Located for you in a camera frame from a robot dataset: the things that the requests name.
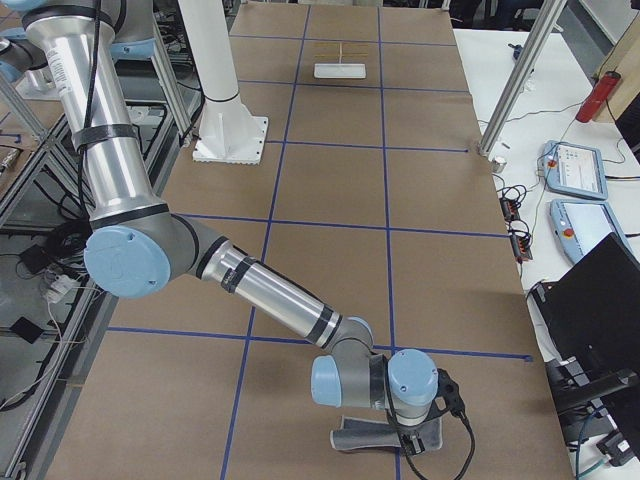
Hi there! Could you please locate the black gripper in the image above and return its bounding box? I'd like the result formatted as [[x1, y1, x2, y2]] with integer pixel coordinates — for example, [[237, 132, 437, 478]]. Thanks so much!
[[399, 426, 426, 456]]

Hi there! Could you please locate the grey towel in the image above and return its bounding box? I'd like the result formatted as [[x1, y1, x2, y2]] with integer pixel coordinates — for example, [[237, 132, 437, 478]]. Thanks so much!
[[330, 416, 443, 452]]

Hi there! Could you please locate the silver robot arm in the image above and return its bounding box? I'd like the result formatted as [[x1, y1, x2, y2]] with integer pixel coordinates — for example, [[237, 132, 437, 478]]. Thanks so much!
[[12, 1, 443, 456], [1, 27, 54, 93]]

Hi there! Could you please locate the black monitor on arm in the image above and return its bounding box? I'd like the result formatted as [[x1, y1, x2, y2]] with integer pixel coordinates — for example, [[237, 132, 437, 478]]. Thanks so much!
[[531, 233, 639, 454]]

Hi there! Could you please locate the wooden towel rack white base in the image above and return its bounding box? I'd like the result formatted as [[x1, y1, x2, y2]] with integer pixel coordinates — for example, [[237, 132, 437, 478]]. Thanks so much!
[[313, 42, 368, 80]]

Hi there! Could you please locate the small orange black adapter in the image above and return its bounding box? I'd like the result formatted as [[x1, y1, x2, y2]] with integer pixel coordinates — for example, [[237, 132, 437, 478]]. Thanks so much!
[[499, 198, 520, 222]]

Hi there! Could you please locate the lower blue teach pendant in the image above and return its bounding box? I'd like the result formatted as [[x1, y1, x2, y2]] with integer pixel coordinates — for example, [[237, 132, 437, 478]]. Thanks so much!
[[550, 199, 631, 264]]

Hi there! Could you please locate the blue teach pendant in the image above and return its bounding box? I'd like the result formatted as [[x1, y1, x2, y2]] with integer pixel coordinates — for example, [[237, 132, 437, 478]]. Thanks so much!
[[539, 140, 608, 200], [550, 199, 631, 264]]

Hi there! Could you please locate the small metal cylinder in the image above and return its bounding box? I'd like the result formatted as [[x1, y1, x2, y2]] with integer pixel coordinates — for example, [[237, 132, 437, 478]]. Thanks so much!
[[491, 156, 507, 174]]

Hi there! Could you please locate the upper blue teach pendant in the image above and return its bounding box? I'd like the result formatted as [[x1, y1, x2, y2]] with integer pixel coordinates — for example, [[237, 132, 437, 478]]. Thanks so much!
[[539, 140, 608, 200]]

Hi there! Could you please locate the red cylinder bottle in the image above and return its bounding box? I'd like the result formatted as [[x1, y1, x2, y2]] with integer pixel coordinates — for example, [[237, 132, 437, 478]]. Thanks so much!
[[575, 71, 621, 123]]

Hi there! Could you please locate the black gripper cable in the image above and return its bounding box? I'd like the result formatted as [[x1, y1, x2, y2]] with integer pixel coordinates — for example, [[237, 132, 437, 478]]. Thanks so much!
[[404, 409, 476, 480]]

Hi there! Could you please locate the black camera mount wrist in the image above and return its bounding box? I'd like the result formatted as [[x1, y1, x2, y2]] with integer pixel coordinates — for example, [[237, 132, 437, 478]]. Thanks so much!
[[425, 368, 465, 422]]

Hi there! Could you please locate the white pedestal column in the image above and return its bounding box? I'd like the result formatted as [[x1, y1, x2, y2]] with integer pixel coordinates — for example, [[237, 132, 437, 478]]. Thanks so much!
[[179, 0, 269, 165]]

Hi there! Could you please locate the aluminium frame post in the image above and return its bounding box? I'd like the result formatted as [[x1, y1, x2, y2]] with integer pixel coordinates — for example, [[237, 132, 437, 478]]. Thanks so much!
[[478, 0, 567, 157]]

